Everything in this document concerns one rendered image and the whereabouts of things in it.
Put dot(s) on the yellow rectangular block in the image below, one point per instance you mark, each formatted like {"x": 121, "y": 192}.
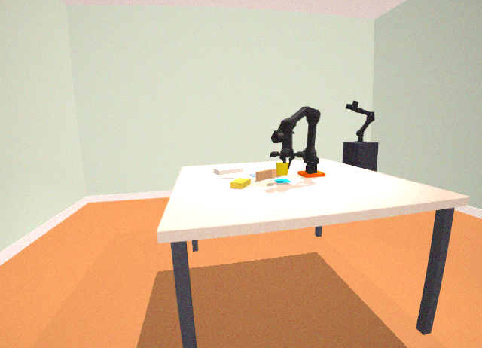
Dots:
{"x": 240, "y": 183}

